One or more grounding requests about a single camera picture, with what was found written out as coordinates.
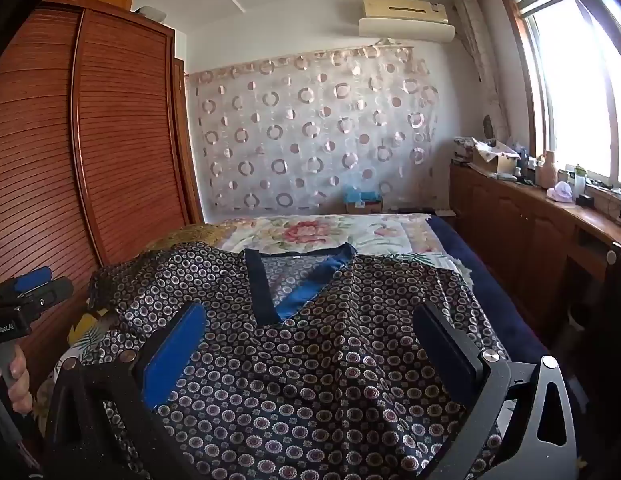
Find open cardboard box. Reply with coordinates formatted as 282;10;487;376
469;139;522;177

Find gold patterned cloth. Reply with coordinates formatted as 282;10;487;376
144;222;237;257

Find window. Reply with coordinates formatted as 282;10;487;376
498;0;621;197

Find floral quilt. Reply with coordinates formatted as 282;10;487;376
30;212;474;433

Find sheer circle-patterned curtain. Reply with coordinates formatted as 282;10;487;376
187;45;440;214

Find navy circle-patterned shirt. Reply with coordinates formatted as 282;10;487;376
88;242;516;480

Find white plastic bag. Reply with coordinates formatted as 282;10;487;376
545;182;575;204

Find wooden slatted wardrobe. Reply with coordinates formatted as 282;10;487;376
0;0;207;411

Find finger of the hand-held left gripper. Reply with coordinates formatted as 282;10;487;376
10;266;54;295
20;276;74;312

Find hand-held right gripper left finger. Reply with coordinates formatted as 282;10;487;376
40;302;207;480

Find navy blue bed sheet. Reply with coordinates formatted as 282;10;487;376
428;215;584;413

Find white window drape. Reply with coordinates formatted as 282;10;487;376
453;0;512;142

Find green-lidded bottle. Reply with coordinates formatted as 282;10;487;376
571;163;589;202

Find person's left hand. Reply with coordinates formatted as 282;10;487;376
0;345;34;417

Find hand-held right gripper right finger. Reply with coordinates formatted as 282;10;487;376
413;302;581;480

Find pink bottle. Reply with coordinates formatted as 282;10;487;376
535;150;559;189

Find wooden side cabinet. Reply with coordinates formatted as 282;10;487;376
449;160;621;357

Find wall air conditioner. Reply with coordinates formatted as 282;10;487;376
358;0;456;44

